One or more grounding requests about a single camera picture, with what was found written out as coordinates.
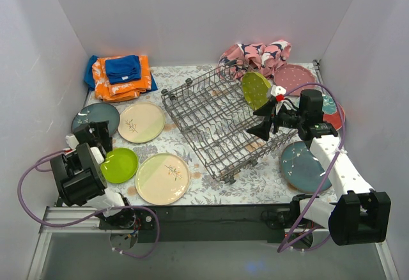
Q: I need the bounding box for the cream green plate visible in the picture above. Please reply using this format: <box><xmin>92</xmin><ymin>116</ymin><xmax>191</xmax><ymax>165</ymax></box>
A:
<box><xmin>135</xmin><ymin>153</ymin><xmax>190</xmax><ymax>205</ymax></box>
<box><xmin>118</xmin><ymin>102</ymin><xmax>166</xmax><ymax>143</ymax></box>

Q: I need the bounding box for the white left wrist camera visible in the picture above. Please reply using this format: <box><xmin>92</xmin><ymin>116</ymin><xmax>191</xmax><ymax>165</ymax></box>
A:
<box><xmin>65</xmin><ymin>134</ymin><xmax>79</xmax><ymax>150</ymax></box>

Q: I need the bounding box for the orange white patterned cloth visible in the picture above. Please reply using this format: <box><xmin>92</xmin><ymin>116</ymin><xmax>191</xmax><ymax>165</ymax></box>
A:
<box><xmin>92</xmin><ymin>56</ymin><xmax>153</xmax><ymax>102</ymax></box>

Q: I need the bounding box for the cream green plate upper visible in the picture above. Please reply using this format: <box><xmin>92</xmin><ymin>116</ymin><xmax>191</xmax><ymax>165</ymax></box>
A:
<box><xmin>118</xmin><ymin>102</ymin><xmax>166</xmax><ymax>143</ymax></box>

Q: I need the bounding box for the green polka dot plate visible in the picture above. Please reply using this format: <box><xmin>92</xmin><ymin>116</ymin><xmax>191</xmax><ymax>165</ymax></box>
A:
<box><xmin>242</xmin><ymin>72</ymin><xmax>271</xmax><ymax>110</ymax></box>

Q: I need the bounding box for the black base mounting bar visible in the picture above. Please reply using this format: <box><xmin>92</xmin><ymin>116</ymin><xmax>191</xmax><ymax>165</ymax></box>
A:
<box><xmin>98</xmin><ymin>201</ymin><xmax>328</xmax><ymax>244</ymax></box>

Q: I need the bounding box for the dark blue floral plate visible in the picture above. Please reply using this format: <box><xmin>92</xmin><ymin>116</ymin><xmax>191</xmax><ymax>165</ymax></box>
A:
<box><xmin>280</xmin><ymin>141</ymin><xmax>325</xmax><ymax>194</ymax></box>
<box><xmin>71</xmin><ymin>103</ymin><xmax>120</xmax><ymax>135</ymax></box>

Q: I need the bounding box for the pink navy patterned cloth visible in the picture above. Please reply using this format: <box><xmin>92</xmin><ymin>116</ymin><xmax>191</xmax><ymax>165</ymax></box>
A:
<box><xmin>217</xmin><ymin>40</ymin><xmax>292</xmax><ymax>79</ymax></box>

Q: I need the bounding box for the floral patterned table mat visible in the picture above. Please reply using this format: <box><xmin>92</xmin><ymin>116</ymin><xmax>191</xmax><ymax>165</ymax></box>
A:
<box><xmin>62</xmin><ymin>62</ymin><xmax>339</xmax><ymax>207</ymax></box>

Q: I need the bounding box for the cream green plate lower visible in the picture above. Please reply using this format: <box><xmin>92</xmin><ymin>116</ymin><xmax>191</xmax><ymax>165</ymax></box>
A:
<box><xmin>135</xmin><ymin>153</ymin><xmax>190</xmax><ymax>205</ymax></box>

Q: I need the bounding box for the blue folded towel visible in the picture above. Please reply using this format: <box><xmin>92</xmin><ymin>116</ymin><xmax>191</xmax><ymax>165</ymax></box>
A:
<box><xmin>84</xmin><ymin>55</ymin><xmax>158</xmax><ymax>92</ymax></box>

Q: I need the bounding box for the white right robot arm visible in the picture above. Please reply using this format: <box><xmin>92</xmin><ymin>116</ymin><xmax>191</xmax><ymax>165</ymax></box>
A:
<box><xmin>248</xmin><ymin>86</ymin><xmax>391</xmax><ymax>245</ymax></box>

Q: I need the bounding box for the plain lime green plate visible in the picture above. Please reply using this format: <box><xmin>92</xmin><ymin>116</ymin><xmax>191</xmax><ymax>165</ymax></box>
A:
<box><xmin>100</xmin><ymin>148</ymin><xmax>139</xmax><ymax>183</ymax></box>

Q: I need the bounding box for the pink polka dot plate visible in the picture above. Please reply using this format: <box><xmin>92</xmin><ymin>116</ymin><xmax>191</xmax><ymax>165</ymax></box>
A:
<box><xmin>273</xmin><ymin>64</ymin><xmax>316</xmax><ymax>92</ymax></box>

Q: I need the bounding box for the grey wire dish rack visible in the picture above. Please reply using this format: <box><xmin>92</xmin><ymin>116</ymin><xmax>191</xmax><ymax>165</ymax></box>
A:
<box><xmin>162</xmin><ymin>59</ymin><xmax>297</xmax><ymax>184</ymax></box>

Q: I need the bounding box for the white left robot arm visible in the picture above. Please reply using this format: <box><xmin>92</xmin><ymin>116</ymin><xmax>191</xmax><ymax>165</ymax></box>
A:
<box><xmin>50</xmin><ymin>121</ymin><xmax>136</xmax><ymax>229</ymax></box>

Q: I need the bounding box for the red teal floral plate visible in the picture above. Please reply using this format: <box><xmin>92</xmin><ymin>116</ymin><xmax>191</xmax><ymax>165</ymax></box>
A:
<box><xmin>322</xmin><ymin>94</ymin><xmax>346</xmax><ymax>131</ymax></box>

